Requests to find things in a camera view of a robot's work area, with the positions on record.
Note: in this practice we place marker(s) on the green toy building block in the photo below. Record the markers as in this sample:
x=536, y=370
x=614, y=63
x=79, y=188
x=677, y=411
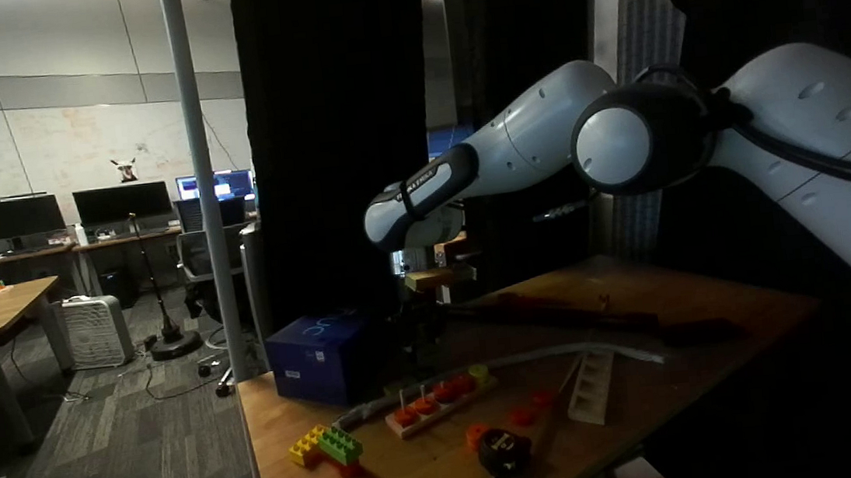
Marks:
x=341, y=445

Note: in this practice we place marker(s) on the black floor stand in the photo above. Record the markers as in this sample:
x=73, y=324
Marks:
x=170, y=343

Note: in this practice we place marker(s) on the wooden peg base with rings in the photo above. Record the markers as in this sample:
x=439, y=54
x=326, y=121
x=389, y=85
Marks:
x=434, y=410

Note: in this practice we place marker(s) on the grey foam tube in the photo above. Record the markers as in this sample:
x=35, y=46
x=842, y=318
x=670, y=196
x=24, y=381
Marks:
x=538, y=356

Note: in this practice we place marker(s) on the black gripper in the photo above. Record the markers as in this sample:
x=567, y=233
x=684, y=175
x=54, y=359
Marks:
x=425, y=333

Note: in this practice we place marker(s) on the office chair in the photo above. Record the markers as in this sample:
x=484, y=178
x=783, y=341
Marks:
x=198, y=265

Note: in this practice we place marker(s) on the long wooden desk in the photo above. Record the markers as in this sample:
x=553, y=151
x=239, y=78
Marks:
x=21, y=256

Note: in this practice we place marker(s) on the animal head wall figure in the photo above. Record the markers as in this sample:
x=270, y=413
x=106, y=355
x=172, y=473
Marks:
x=125, y=170

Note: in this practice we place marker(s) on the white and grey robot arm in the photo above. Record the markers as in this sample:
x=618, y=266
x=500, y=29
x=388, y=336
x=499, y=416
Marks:
x=540, y=134

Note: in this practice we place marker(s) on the red toy building block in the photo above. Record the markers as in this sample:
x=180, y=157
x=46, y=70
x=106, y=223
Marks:
x=351, y=469

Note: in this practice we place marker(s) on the white box fan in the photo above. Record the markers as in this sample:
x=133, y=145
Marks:
x=96, y=331

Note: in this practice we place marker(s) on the blue box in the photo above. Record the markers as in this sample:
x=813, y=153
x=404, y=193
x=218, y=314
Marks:
x=316, y=359

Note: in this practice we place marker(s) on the black computer tower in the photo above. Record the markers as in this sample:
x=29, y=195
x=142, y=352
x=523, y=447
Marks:
x=118, y=288

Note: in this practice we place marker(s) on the yellow toy building block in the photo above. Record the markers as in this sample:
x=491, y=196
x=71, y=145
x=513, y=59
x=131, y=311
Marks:
x=305, y=446

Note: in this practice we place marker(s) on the grey metal pole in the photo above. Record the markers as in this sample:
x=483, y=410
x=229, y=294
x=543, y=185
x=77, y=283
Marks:
x=202, y=174

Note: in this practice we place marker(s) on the lit monitor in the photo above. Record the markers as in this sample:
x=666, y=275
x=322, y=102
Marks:
x=229, y=183

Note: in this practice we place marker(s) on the striped grey curtain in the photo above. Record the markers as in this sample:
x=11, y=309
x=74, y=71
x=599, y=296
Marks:
x=643, y=30

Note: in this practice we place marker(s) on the white wooden slotted rack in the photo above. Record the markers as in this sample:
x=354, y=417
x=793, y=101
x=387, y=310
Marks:
x=592, y=391

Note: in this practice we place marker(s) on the black tape measure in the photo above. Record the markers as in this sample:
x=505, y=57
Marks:
x=505, y=451

